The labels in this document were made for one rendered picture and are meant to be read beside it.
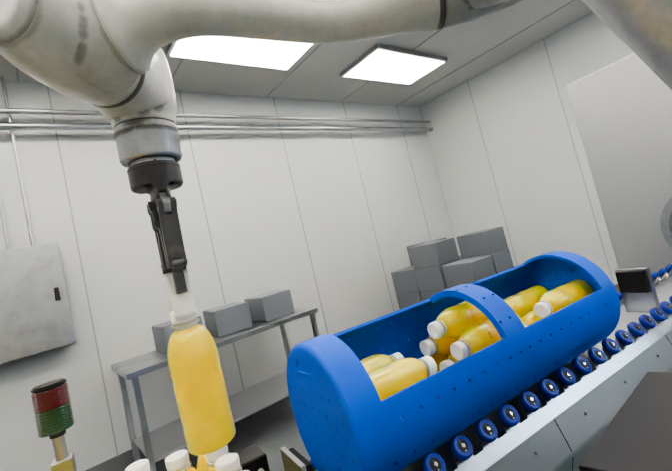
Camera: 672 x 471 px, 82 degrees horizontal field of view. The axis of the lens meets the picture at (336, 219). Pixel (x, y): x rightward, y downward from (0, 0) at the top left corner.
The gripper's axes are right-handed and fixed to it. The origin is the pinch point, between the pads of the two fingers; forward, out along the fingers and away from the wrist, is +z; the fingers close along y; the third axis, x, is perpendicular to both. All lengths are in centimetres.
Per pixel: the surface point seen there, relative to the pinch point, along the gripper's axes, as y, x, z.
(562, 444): -6, -70, 52
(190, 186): 352, -69, -86
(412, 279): 308, -289, 67
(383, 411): -6.7, -26.6, 26.9
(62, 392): 40.9, 22.0, 16.5
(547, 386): -3, -74, 41
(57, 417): 40, 23, 21
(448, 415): -6, -40, 33
